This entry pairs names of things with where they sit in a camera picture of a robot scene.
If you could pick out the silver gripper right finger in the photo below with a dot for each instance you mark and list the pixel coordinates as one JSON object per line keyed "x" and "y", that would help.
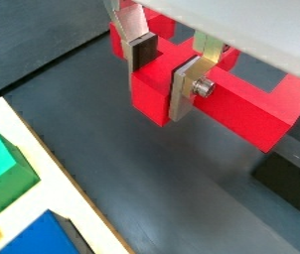
{"x": 189, "y": 78}

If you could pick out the blue rectangular block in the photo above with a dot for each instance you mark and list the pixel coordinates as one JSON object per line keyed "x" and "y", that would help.
{"x": 41, "y": 238}

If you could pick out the red E-shaped block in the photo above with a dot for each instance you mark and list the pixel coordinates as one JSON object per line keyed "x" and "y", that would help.
{"x": 256, "y": 97}

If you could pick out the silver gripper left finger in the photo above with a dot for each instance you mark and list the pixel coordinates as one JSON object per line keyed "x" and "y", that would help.
{"x": 138, "y": 40}

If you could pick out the black support block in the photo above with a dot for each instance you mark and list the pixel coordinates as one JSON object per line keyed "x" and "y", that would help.
{"x": 280, "y": 176}

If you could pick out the yellow wooden board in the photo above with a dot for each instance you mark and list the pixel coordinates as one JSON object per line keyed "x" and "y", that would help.
{"x": 56, "y": 193}

